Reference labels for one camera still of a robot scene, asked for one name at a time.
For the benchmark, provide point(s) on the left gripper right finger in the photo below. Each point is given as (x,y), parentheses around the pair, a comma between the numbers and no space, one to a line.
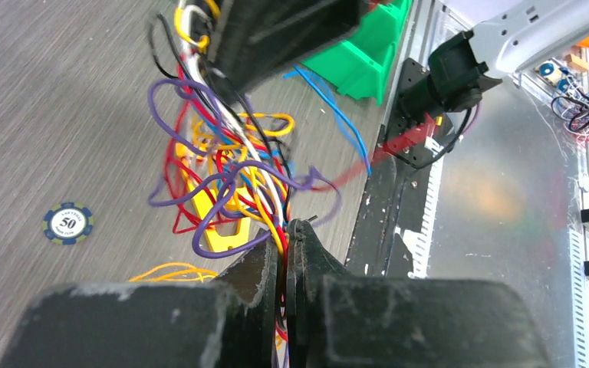
(339,319)

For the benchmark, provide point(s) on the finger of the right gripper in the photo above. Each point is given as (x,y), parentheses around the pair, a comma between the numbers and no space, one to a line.
(254,39)

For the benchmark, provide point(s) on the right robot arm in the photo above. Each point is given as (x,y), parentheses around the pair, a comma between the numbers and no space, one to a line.
(464,67)

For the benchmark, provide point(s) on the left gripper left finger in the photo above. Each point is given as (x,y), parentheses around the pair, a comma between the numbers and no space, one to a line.
(228,321)

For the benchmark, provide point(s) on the yellow triangular plastic frame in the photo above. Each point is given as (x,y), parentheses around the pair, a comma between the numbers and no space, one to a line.
(223,235)

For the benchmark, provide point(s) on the green plastic bin organiser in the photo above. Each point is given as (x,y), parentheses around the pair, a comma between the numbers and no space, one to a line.
(360,66)

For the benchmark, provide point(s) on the poker chip centre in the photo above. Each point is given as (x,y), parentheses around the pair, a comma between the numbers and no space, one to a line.
(68,223)

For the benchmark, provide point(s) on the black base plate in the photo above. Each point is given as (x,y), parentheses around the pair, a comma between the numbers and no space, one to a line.
(375,248)

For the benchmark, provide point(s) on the white slotted cable duct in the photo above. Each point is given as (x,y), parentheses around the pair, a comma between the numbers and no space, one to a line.
(420,214)

